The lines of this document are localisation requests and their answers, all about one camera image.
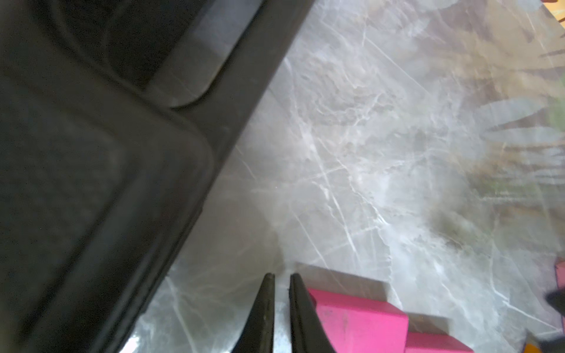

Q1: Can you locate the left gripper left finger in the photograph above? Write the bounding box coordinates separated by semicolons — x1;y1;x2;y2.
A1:
232;273;275;353

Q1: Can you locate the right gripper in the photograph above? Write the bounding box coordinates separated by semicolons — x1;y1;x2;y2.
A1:
525;289;564;353

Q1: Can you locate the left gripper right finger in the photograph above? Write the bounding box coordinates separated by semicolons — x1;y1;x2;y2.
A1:
289;273;335;353

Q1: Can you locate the magenta block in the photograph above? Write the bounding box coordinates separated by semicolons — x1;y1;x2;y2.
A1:
308;288;408;352
405;332;474;353

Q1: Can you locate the black plastic case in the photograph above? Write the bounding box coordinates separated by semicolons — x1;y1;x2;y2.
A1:
1;1;312;352

